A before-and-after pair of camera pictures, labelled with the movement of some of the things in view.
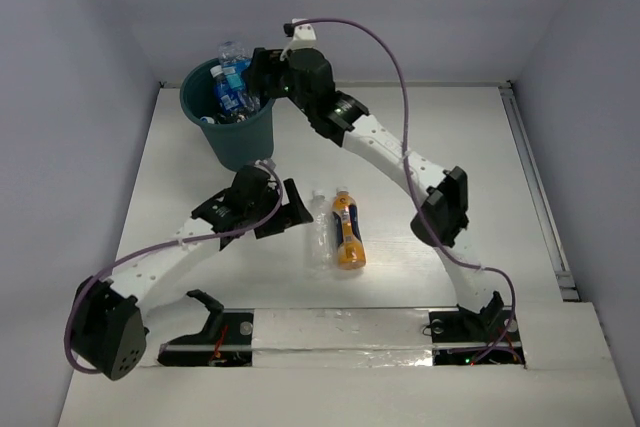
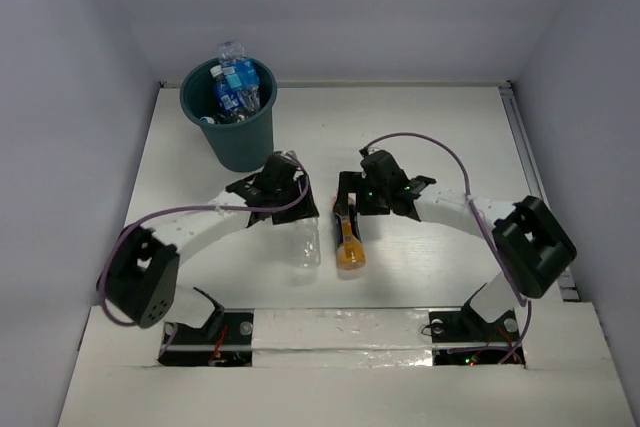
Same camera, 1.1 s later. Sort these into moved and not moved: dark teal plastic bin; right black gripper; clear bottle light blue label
Moved: right black gripper
Not moved: clear bottle light blue label; dark teal plastic bin
